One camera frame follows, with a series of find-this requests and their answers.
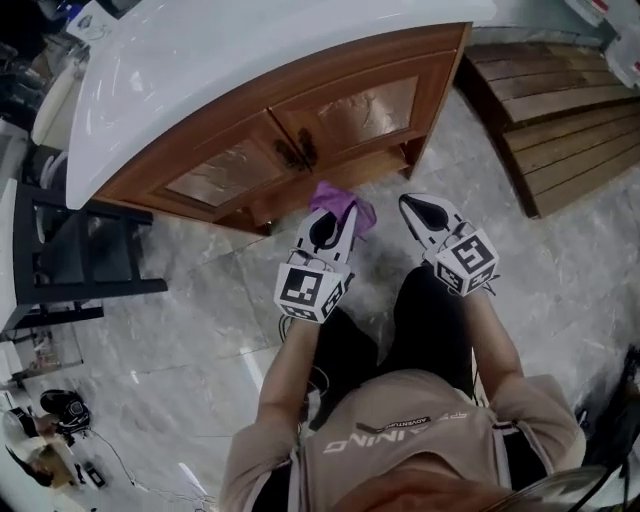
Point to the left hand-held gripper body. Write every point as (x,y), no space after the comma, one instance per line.
(305,287)

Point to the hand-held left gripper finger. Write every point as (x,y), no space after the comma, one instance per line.
(347,235)
(306,239)

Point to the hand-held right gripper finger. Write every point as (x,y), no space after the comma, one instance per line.
(424,232)
(450,220)

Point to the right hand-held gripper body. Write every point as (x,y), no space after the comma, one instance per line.
(465,260)

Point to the purple cloth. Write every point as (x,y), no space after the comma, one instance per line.
(332,197)

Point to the wooden cabinet door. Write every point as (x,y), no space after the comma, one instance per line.
(225,172)
(370,105)

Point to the person's left forearm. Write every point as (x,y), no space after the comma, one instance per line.
(290,370)

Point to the person's right forearm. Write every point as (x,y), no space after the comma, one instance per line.
(492,340)

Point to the person's black trousers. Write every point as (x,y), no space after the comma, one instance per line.
(420,325)

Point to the wooden slatted platform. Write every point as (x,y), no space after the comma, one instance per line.
(565,130)

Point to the person's beige shirt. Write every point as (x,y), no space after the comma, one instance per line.
(410,440)

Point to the person's head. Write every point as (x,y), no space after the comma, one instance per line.
(450,500)

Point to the group of clear water bottles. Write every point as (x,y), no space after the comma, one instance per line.
(625,55)

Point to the person's eyeglasses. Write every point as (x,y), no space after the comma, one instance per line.
(565,482)

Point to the cream trash bin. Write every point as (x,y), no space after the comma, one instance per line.
(55,110)

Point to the small black device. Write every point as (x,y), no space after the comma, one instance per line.
(94,475)

